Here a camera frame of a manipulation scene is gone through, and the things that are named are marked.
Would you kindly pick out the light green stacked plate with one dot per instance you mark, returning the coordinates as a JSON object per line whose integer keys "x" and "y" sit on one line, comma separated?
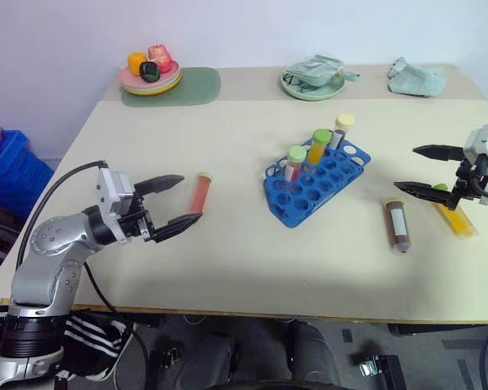
{"x": 171, "y": 84}

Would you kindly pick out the green table mat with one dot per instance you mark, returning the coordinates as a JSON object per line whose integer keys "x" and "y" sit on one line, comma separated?
{"x": 199, "y": 87}

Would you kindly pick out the black bar with silver clip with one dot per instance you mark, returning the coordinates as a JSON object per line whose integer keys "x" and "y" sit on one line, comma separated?
{"x": 166, "y": 361}
{"x": 386, "y": 369}

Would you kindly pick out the pink plate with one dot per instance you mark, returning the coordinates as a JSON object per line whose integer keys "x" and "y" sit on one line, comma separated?
{"x": 132, "y": 77}

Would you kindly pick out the pale green crumpled cloth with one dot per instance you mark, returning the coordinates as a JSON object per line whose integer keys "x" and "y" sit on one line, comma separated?
{"x": 419, "y": 79}

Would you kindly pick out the yellow plate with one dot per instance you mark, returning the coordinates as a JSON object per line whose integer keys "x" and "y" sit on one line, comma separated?
{"x": 162, "y": 92}

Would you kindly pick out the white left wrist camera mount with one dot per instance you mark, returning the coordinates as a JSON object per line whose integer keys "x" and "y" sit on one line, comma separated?
{"x": 110, "y": 191}

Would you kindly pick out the black toy fruit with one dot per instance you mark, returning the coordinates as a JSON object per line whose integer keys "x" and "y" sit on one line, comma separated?
{"x": 149, "y": 72}

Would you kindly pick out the pink toy fruit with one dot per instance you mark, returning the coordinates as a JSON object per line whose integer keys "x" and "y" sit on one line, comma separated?
{"x": 160, "y": 57}

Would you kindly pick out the dark liquid tube yellow cap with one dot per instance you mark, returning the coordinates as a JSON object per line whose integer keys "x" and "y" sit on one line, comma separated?
{"x": 398, "y": 235}
{"x": 345, "y": 120}

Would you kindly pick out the black white-striped garment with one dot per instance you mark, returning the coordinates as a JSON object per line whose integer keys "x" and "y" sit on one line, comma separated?
{"x": 89, "y": 337}

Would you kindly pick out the orange liquid tube green cap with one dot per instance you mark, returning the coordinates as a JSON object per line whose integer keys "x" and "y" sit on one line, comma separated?
{"x": 319, "y": 150}
{"x": 459, "y": 223}

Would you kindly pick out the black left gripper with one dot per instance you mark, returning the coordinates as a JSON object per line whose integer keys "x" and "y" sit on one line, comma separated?
{"x": 136, "y": 225}

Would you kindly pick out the blue plastic crate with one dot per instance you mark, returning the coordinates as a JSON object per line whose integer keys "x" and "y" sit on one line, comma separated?
{"x": 12, "y": 174}

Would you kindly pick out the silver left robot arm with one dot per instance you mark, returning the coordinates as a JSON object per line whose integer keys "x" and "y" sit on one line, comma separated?
{"x": 49, "y": 243}

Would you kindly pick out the black table frame rail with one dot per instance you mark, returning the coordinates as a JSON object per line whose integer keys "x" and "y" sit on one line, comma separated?
{"x": 431, "y": 329}

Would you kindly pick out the dark brown furniture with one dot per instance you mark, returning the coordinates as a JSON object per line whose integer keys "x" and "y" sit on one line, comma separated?
{"x": 0, "y": 227}

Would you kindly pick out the blue test tube rack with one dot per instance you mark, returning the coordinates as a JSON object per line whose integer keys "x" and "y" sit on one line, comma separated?
{"x": 293, "y": 219}

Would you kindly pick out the red liquid tube green cap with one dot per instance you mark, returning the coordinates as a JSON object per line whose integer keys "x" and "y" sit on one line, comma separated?
{"x": 296, "y": 154}
{"x": 198, "y": 195}

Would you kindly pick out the orange toy fruit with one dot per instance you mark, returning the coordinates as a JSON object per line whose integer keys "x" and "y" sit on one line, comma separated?
{"x": 136, "y": 63}

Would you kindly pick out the pale green round plate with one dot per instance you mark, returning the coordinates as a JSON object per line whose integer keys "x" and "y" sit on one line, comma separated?
{"x": 309, "y": 94}

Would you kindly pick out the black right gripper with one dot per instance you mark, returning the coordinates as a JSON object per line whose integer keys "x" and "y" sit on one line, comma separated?
{"x": 465, "y": 185}

